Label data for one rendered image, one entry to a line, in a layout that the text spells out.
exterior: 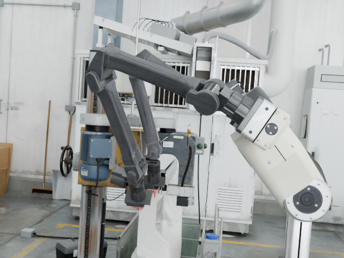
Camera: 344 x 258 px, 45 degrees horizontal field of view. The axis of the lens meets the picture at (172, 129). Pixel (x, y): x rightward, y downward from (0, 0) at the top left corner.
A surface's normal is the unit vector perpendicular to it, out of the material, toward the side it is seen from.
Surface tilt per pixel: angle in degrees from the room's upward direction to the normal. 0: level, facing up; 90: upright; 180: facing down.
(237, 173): 90
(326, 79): 90
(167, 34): 88
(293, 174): 115
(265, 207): 90
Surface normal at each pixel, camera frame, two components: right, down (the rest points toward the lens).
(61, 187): -0.09, -0.20
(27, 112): -0.11, 0.04
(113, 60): -0.22, 0.51
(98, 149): 0.32, 0.07
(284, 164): 0.23, 0.48
